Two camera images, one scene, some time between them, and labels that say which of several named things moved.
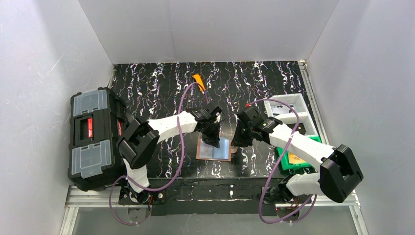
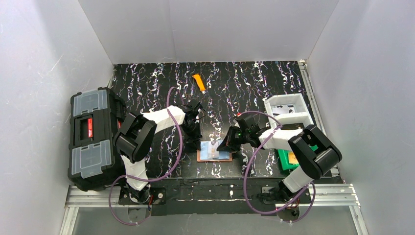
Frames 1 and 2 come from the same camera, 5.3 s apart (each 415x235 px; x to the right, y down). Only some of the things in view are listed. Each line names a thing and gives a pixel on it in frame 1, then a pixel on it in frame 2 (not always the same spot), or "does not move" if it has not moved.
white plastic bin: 288,116 does not move
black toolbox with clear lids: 95,162 does not move
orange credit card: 294,159 does not move
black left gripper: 210,129 to 193,135
